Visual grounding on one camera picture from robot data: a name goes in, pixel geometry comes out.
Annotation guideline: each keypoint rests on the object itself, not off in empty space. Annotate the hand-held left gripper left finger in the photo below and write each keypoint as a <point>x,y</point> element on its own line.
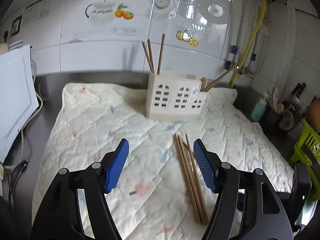
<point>116,167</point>

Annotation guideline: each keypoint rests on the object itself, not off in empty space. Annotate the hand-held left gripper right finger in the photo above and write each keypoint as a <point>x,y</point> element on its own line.
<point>205,166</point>

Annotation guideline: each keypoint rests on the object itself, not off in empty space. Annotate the pile of wooden chopsticks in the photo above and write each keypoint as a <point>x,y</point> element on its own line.
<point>190,175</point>

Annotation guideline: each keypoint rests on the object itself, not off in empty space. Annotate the white windowed utensil holder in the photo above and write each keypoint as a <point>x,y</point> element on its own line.
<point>172,97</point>

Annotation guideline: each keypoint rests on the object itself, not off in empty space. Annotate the brown wooden chopstick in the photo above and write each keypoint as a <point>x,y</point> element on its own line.
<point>150,52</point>
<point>221,77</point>
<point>213,86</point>
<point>161,53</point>
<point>148,58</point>

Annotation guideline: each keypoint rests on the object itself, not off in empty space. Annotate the white printed quilted mat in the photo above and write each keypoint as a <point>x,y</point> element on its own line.
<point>105,130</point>

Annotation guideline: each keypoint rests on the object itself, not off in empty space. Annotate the green plastic rack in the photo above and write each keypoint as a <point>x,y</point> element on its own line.
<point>307,145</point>

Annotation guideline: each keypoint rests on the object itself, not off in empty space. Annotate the black utensil container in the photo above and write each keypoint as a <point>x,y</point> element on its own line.
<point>272,117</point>

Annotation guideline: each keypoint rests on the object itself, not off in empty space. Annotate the teal soap dispenser bottle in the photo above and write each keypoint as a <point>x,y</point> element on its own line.
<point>258,108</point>

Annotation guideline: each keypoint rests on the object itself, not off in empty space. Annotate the wooden spoon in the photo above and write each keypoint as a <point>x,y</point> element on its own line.
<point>280,107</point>

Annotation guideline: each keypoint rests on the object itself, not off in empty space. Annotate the white rice paddle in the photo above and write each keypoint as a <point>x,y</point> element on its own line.
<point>275,97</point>

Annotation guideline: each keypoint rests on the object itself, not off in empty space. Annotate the kitchen cleaver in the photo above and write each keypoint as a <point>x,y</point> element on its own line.
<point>298,91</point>

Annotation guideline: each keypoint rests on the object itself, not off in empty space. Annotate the metal water valve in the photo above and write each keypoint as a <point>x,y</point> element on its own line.
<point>247,72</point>

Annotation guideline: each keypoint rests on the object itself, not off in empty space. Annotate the red knob water valve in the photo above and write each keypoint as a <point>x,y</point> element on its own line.
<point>232,66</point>

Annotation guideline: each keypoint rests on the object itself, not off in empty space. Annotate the yellow gas pipe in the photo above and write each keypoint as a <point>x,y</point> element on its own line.
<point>248,45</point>

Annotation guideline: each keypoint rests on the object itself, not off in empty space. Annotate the black wall socket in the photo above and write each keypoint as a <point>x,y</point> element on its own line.
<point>17,24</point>

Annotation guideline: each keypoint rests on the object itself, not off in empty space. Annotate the white wall label sticker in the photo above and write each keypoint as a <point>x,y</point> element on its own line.
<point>37,8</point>

